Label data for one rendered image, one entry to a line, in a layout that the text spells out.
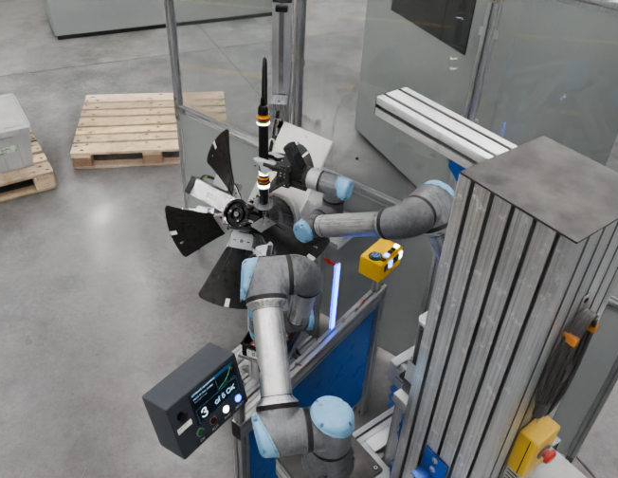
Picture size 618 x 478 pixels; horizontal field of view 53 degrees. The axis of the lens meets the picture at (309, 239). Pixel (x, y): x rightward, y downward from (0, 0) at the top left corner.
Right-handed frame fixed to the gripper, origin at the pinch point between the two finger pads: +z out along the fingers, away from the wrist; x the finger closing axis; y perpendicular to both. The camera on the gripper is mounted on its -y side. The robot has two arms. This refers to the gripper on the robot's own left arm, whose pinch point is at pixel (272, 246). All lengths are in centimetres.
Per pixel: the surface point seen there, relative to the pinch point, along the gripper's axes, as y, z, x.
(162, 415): 23, -78, -6
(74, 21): 254, 489, 71
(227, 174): 18.1, 29.5, -13.4
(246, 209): 9.5, 12.4, -8.4
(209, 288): 25.8, -3.3, 17.0
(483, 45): -79, 42, -54
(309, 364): -11.9, -25.7, 36.1
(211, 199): 28.5, 38.0, 4.1
